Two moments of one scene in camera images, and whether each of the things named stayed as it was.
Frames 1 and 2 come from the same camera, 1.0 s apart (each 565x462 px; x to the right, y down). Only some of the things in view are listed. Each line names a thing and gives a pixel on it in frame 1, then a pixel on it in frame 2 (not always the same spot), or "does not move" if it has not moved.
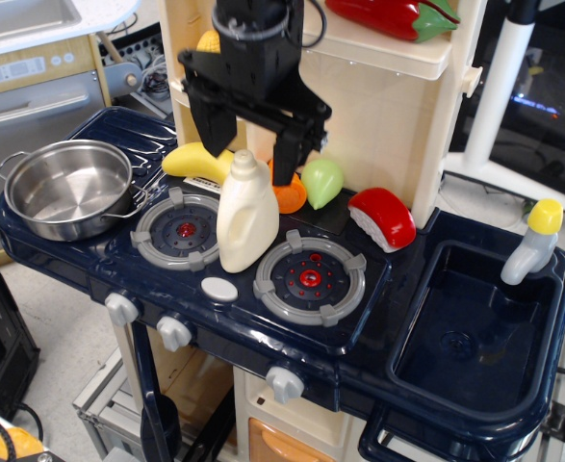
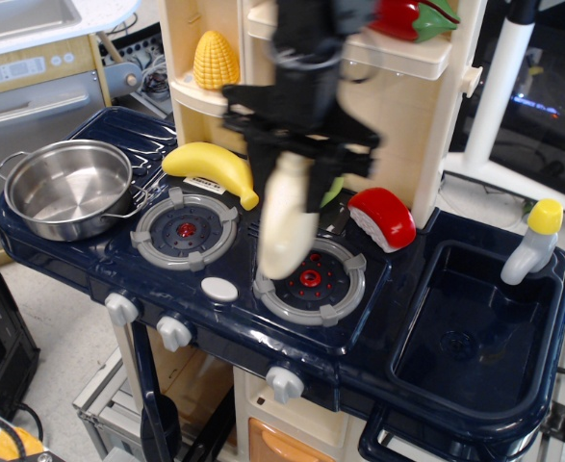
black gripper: (256, 65) → (300, 111)
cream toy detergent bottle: (247, 214) → (288, 230)
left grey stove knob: (121, 308) does not move
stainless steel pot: (68, 190) does not move
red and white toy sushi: (386, 216) does not move
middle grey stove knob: (175, 332) does not move
